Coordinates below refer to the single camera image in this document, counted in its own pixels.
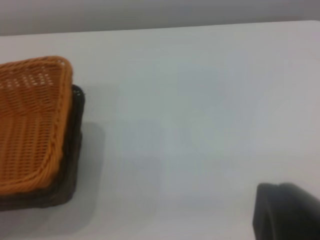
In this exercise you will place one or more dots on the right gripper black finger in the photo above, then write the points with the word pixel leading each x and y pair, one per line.
pixel 292 215

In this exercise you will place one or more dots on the black woven basket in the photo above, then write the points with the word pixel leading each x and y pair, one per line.
pixel 72 150

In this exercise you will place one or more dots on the orange woven basket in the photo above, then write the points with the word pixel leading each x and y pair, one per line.
pixel 30 120

